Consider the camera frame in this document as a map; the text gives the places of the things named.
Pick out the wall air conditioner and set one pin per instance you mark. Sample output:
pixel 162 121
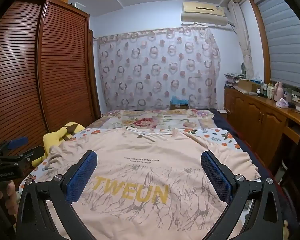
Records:
pixel 202 15

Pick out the group of cosmetic bottles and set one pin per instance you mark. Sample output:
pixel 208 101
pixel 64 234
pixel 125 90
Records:
pixel 270 92

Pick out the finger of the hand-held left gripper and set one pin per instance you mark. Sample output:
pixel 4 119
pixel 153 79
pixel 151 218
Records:
pixel 32 153
pixel 17 142

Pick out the wooden louvered wardrobe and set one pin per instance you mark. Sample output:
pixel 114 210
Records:
pixel 60 67

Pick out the yellow plush toy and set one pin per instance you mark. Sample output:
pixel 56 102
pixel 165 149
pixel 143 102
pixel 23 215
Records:
pixel 52 140

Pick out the wooden sideboard cabinet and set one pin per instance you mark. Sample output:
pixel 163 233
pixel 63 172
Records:
pixel 255 120

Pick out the open cardboard box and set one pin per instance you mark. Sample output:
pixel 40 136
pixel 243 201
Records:
pixel 247 86

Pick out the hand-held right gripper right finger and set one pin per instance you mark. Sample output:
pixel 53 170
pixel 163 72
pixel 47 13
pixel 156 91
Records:
pixel 216 177

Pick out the small cardboard box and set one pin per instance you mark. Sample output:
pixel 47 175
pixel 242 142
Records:
pixel 180 106

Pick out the pink tissue pack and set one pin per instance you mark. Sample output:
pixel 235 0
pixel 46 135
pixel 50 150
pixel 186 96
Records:
pixel 281 103

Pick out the person's left hand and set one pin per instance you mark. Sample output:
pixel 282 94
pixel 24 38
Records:
pixel 8 192

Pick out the circle patterned curtain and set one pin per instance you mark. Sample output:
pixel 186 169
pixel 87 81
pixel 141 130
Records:
pixel 152 67

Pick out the pink bottle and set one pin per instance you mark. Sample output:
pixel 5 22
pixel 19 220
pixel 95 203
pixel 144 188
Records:
pixel 280 92

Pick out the stack of folded clothes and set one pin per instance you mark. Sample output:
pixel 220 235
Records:
pixel 231 78

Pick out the blue plastic bag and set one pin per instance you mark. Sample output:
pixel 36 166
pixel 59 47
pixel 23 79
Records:
pixel 179 99

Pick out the floral blanket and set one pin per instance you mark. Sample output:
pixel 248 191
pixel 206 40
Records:
pixel 150 120

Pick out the grey window blind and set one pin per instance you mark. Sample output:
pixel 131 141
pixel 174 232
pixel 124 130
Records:
pixel 282 42

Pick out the dark blue bedsheet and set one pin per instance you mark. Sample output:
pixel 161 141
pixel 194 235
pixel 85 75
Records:
pixel 230 127

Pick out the orange fruit print sheet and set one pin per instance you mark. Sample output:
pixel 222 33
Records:
pixel 215 135

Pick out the white window curtain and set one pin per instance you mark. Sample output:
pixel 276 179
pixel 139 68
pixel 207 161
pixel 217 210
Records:
pixel 242 42

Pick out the pink printed T-shirt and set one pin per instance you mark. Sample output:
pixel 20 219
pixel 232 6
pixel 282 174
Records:
pixel 140 175

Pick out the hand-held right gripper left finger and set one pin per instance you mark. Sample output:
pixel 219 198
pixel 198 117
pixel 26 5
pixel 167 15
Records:
pixel 81 177

